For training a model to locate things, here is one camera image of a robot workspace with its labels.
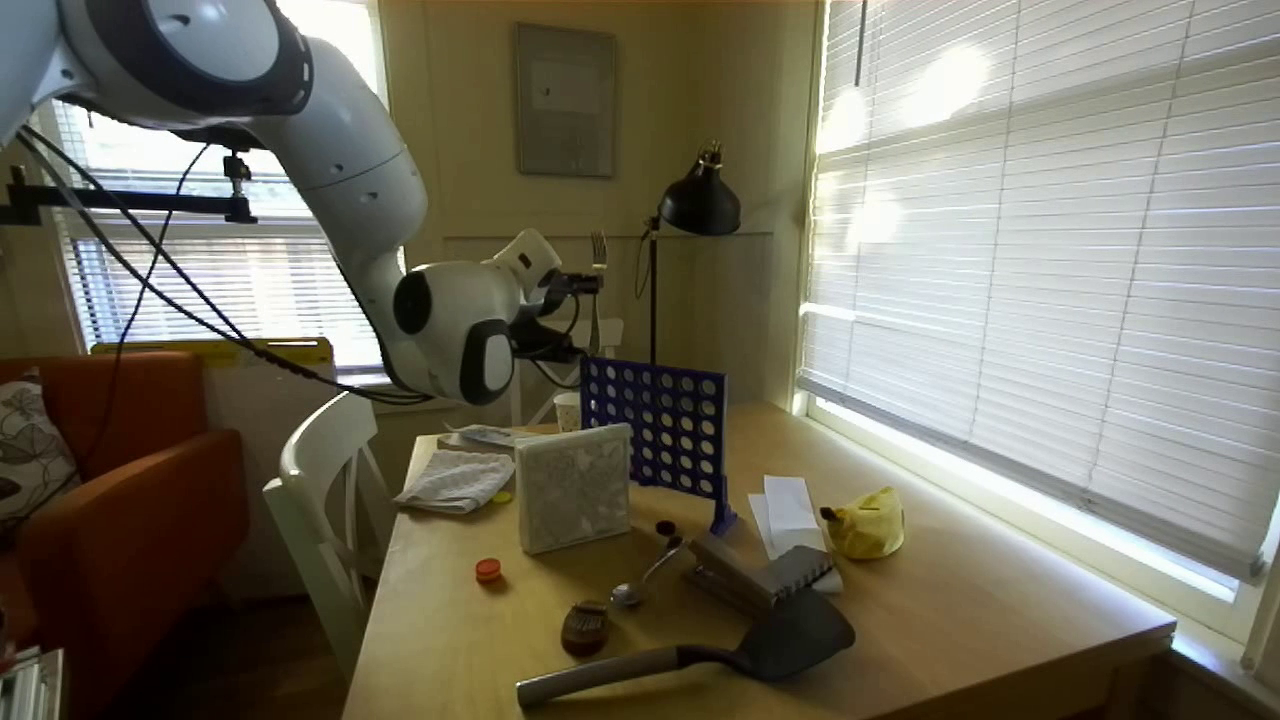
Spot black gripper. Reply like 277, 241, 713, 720
509, 268, 610, 370

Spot patterned white paper cup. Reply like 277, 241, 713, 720
550, 385, 589, 436

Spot black lamp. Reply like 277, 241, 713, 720
637, 143, 750, 370

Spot blue grid game stand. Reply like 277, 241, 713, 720
577, 353, 742, 531

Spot white napkin stack block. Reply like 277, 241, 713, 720
512, 420, 639, 561

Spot white grey cloth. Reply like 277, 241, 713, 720
394, 420, 521, 522

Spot orange red game token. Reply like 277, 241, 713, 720
470, 552, 512, 597

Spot small white box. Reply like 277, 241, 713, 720
744, 472, 832, 562

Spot dark grey sponge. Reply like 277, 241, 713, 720
684, 531, 844, 616

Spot white wooden chair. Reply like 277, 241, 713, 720
260, 389, 400, 670

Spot silver spoon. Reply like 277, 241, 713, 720
556, 531, 690, 664

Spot small white window blind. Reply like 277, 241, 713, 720
58, 101, 394, 379

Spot yellow banana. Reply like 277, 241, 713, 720
816, 484, 912, 567

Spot black spatula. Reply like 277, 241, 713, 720
512, 587, 862, 720

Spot black boom bar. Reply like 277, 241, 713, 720
0, 146, 260, 228

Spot large white window blind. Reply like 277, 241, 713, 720
796, 0, 1280, 580

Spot orange sofa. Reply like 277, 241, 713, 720
0, 342, 252, 720

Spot patterned grey pillow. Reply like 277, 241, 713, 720
0, 376, 86, 540

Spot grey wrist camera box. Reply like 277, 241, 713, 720
489, 225, 570, 290

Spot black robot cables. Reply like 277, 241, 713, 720
8, 125, 431, 409

